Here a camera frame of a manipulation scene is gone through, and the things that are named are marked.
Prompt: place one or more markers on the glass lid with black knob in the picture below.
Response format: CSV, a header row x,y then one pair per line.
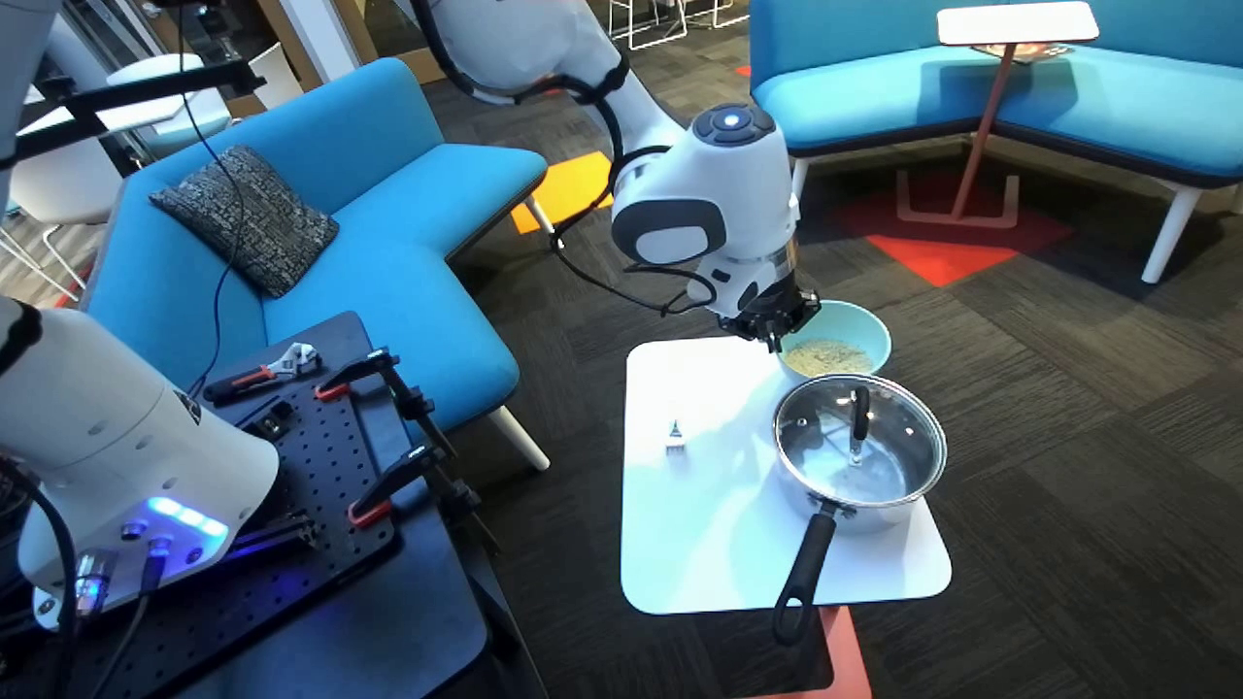
x,y
862,446

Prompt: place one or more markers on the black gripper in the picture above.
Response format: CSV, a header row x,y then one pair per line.
x,y
783,309

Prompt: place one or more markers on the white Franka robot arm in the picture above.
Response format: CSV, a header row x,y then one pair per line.
x,y
705,195

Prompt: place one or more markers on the white side table orange stand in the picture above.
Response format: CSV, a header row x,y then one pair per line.
x,y
705,516

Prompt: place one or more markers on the black perforated mounting board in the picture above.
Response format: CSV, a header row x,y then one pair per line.
x,y
324,479

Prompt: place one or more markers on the blue curved sofa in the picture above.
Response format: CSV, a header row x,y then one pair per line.
x,y
324,323

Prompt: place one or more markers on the grey patterned cushion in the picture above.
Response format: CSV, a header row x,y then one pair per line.
x,y
245,220

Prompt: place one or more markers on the clamp with silver head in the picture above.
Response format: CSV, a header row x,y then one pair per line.
x,y
258,375

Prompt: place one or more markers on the teal bowl with rice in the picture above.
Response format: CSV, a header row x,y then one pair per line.
x,y
842,353

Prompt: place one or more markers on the dark robot mounting table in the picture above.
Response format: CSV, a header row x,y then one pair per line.
x,y
392,624

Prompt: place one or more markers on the small white table red stand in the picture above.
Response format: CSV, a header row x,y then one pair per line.
x,y
1014,26

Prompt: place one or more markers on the blue corner sofa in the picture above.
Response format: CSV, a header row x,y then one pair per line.
x,y
881,100

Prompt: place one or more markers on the black camera boom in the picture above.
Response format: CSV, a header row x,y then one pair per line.
x,y
131,100

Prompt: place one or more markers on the black tripod stand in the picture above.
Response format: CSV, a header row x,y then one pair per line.
x,y
460,507

